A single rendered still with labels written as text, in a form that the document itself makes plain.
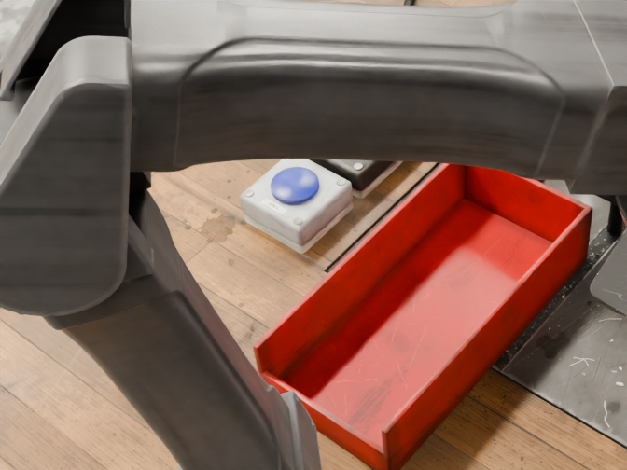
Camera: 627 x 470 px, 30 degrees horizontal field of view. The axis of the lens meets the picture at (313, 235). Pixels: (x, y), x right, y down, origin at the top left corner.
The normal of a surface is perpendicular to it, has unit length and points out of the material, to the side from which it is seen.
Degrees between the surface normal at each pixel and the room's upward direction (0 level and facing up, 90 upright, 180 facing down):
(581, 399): 0
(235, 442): 84
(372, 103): 87
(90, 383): 0
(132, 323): 102
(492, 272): 0
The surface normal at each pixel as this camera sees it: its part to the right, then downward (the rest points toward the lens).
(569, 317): -0.10, -0.68
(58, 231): 0.11, 0.73
